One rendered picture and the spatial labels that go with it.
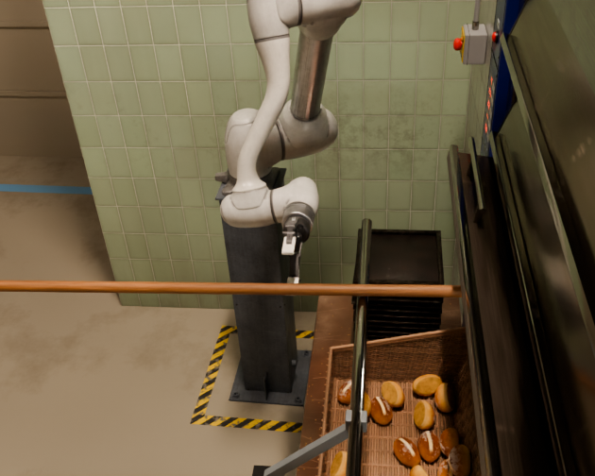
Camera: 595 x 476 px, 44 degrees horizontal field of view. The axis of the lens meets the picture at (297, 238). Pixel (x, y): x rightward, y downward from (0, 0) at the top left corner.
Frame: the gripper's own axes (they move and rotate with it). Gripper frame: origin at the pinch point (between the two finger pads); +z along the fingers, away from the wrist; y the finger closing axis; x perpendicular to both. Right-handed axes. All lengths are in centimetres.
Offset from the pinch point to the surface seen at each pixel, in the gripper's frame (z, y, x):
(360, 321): 15.4, 2.3, -18.7
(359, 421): 45.6, 2.5, -19.4
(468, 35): -81, -31, -50
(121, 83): -117, 1, 80
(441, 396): -9, 55, -43
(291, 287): 6.8, -0.6, -1.2
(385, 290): 6.9, -0.5, -24.7
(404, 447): 11, 55, -31
